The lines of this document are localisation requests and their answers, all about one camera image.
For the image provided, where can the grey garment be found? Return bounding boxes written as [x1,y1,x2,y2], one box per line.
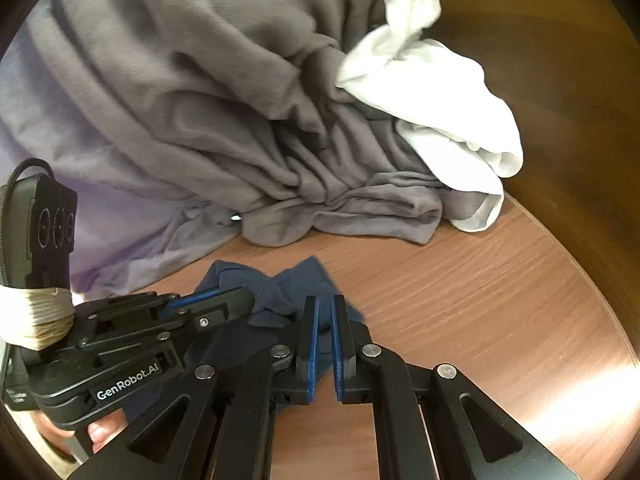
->
[30,0,497,247]

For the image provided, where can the person's left hand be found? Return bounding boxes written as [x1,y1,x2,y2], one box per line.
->
[37,405,130,461]

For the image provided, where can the lavender garment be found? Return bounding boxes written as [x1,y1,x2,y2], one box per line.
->
[0,0,242,297]

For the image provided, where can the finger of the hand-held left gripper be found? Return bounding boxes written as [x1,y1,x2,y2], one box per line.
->
[75,288,257,361]
[89,286,223,322]

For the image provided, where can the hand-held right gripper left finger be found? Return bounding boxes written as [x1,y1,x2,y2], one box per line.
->
[67,296,321,480]

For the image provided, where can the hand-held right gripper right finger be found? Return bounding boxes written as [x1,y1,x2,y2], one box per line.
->
[331,295,582,480]

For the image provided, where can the black cable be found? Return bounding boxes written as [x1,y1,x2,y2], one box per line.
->
[6,158,57,187]

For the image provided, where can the navy blue pants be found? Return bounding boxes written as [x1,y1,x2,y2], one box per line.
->
[125,256,366,426]

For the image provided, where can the white garment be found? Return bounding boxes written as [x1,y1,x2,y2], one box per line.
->
[336,0,524,233]

